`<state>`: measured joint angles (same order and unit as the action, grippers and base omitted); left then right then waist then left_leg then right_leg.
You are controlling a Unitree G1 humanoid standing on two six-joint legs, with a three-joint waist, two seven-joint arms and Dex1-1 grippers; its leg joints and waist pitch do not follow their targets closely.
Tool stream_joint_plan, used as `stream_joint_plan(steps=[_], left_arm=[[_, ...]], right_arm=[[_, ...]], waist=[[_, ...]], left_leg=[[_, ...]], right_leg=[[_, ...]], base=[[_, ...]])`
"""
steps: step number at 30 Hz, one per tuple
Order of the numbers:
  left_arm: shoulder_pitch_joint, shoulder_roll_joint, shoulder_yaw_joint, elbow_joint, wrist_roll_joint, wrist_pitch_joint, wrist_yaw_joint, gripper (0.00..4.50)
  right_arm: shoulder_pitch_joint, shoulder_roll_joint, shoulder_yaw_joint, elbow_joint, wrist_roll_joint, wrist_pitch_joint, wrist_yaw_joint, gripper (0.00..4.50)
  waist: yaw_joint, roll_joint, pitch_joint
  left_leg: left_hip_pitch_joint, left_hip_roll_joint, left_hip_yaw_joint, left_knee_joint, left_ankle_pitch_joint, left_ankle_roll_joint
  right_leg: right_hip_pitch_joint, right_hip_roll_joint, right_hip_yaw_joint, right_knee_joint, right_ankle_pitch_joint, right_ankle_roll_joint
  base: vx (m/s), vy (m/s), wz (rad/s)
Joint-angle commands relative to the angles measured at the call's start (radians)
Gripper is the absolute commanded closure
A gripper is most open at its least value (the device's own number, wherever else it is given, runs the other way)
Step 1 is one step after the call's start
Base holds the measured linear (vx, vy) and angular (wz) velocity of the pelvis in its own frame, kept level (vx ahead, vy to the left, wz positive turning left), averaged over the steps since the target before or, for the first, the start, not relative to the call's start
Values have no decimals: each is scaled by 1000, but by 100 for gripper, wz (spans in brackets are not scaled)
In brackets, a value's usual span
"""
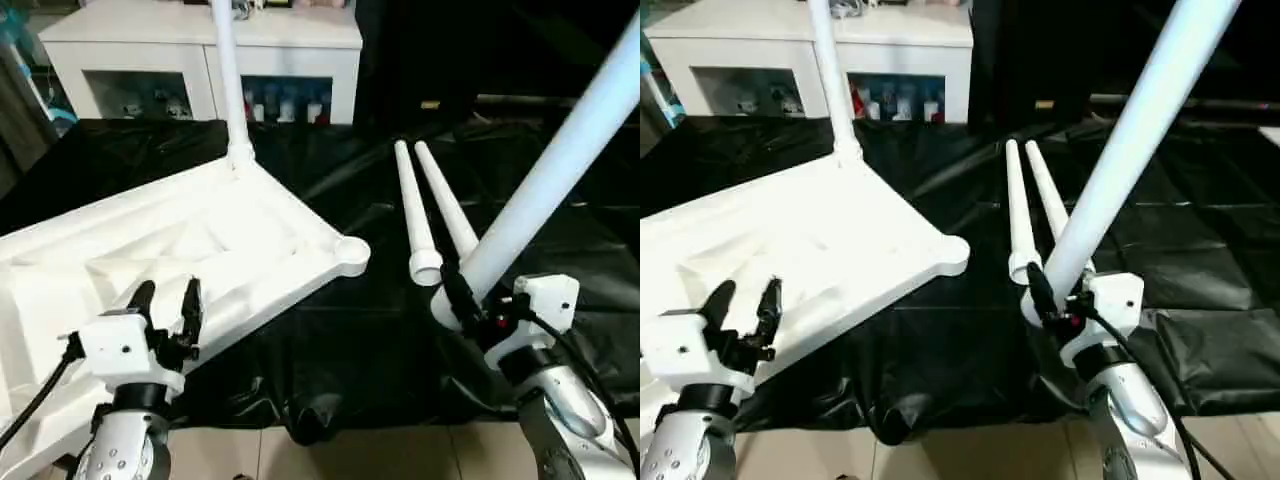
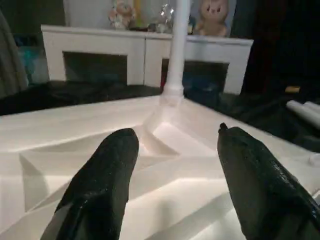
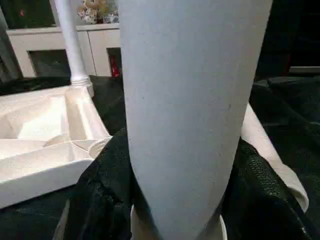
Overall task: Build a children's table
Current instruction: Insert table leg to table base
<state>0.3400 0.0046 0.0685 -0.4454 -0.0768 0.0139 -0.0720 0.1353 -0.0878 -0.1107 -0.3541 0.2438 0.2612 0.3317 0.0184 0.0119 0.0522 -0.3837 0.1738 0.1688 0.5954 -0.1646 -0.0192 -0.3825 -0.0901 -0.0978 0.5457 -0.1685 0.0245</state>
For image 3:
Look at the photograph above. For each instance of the brown plush toy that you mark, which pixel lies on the brown plush toy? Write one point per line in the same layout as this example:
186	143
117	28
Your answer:
92	11

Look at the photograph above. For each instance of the white plastic table top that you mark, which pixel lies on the white plastic table top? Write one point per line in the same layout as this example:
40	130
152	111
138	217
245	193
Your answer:
45	130

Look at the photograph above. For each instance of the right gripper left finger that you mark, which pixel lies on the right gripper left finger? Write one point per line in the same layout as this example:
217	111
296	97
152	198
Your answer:
97	195

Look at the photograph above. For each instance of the white sideboard cabinet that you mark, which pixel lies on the white sideboard cabinet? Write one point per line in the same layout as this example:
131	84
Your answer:
45	40

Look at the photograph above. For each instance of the black plastic mat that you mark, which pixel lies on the black plastic mat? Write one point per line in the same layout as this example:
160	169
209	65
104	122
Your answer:
295	115

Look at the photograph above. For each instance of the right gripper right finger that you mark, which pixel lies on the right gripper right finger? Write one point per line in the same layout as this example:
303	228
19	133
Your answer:
270	205

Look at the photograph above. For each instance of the white plastic table leg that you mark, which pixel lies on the white plastic table leg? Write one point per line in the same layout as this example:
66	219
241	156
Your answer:
195	100
270	150
72	45

